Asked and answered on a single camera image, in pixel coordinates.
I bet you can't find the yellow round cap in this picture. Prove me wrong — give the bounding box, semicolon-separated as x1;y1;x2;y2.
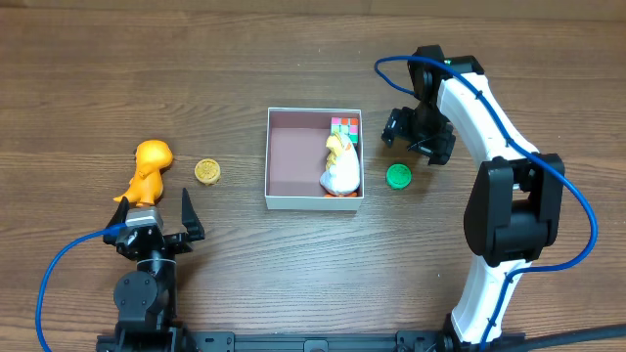
194;158;221;186

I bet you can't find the white and yellow duck toy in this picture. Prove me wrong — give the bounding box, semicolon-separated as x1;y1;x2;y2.
320;132;361;198

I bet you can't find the colourful puzzle cube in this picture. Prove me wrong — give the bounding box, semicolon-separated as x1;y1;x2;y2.
331;117;360;144

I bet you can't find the white box pink inside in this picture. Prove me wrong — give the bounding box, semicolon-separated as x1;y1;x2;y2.
264;108;365;211

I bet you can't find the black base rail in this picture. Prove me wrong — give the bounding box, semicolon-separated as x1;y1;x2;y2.
95;322;527;352

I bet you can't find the orange dinosaur toy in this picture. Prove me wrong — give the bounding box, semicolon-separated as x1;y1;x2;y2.
113;140;173;207

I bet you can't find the green round cap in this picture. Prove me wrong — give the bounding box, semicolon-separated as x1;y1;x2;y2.
385;163;412;190

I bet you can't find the thick black cable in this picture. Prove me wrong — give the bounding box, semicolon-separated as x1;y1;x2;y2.
498;324;626;352

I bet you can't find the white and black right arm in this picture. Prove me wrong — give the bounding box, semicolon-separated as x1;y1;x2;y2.
381;45;562;351

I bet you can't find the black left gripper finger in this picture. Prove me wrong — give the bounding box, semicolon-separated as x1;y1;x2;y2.
181;188;205;242
109;197;130;228

